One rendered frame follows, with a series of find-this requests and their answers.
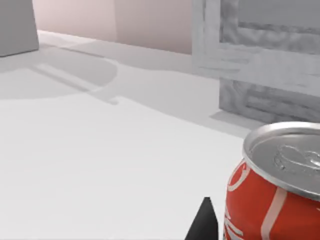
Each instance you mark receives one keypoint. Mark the red and white can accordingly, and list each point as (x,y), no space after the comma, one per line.
(270,200)

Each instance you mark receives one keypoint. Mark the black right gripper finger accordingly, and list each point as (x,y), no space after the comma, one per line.
(205,222)

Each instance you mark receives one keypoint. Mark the pale grey wooden shelf unit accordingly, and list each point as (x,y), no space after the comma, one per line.
(262,57)

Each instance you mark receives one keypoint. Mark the grey cabinet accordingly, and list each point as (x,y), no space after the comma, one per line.
(15,25)

